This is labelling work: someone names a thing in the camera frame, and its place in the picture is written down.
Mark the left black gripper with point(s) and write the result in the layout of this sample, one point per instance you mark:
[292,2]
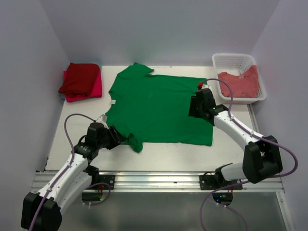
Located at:
[116,137]

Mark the salmon t shirt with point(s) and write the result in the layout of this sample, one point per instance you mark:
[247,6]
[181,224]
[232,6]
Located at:
[243,86]

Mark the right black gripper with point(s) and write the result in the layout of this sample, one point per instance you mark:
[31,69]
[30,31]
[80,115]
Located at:
[192,111]

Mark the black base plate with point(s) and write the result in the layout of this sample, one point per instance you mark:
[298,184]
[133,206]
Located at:
[106,180]
[209,183]

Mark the light blue folded shirt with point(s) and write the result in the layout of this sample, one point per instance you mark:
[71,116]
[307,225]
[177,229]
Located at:
[62,96]

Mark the aluminium mounting rail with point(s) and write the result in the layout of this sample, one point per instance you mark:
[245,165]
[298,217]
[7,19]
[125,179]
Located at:
[136,181]

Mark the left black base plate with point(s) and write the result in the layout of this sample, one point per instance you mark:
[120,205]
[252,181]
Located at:
[106,180]

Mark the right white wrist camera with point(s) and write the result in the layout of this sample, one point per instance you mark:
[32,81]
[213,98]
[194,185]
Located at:
[202,85]

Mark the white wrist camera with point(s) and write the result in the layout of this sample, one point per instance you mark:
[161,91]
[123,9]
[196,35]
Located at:
[102,119]
[202,85]

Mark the green t shirt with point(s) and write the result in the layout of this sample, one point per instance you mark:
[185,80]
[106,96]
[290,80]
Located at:
[154,108]

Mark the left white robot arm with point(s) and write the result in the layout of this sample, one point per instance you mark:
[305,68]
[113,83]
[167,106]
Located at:
[44,210]

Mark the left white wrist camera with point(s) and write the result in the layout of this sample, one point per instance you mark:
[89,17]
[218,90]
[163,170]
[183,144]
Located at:
[102,119]

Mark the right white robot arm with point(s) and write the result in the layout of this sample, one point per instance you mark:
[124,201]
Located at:
[262,157]

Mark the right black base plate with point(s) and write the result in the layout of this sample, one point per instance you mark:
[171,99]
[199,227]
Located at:
[209,183]

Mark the white plastic basket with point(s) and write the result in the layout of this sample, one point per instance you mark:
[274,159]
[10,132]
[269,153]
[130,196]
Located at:
[241,73]

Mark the dark red folded shirt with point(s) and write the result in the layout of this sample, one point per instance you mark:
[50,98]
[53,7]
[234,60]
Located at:
[79,79]

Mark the pink folded shirt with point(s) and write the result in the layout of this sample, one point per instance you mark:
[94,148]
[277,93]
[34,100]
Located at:
[95,89]

